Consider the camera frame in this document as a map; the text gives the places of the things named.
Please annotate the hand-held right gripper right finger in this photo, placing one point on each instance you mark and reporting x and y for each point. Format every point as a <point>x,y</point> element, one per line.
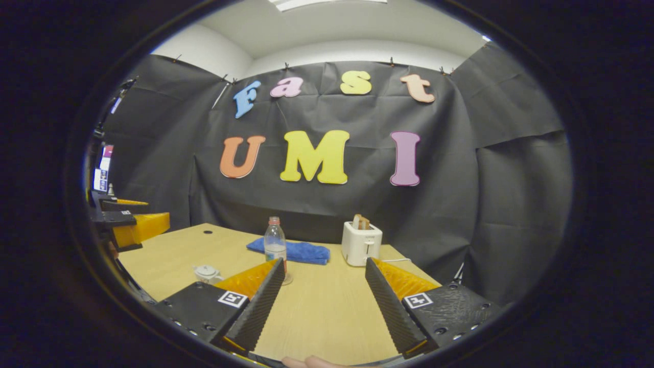
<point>391,306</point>

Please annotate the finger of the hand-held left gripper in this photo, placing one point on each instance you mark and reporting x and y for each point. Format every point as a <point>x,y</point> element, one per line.
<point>145,227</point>
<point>125,205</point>

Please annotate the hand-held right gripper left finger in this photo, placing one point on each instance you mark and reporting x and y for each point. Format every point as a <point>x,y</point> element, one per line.
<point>258,306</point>

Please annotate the round beige coaster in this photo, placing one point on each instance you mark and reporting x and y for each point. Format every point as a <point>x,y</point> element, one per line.
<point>288,279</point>

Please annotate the white teacup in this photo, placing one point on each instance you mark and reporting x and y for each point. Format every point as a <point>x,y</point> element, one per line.
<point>207,276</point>

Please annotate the clear plastic water bottle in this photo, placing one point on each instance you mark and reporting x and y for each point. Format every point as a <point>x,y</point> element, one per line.
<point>275,245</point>

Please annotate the computer monitor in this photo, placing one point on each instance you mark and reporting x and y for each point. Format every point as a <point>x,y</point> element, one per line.
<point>103,168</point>

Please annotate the white toaster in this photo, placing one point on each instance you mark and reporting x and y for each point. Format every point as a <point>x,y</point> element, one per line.
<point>360,245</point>

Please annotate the blue towel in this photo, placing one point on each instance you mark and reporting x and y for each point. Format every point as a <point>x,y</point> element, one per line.
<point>301,251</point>

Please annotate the brown toasted bread slice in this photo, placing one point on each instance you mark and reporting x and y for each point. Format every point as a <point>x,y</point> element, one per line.
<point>365,223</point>

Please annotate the ceiling light panel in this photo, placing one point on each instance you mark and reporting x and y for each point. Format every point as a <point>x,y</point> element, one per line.
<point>327,4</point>

